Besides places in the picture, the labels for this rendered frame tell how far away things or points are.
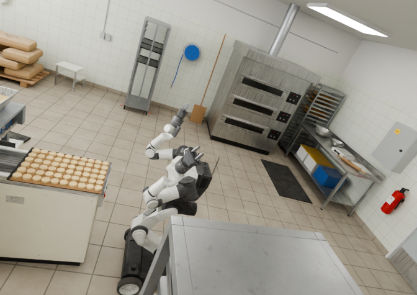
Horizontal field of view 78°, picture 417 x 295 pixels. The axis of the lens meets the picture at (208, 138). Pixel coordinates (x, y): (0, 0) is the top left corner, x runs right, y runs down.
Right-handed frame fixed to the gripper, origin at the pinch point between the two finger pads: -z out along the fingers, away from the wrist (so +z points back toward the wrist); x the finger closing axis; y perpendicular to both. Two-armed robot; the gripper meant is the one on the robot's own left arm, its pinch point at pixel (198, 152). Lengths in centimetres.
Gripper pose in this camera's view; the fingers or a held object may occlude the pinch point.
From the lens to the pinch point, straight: 151.2
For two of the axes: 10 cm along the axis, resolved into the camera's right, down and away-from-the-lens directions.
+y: 6.5, 0.5, 7.6
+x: -4.1, -8.2, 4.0
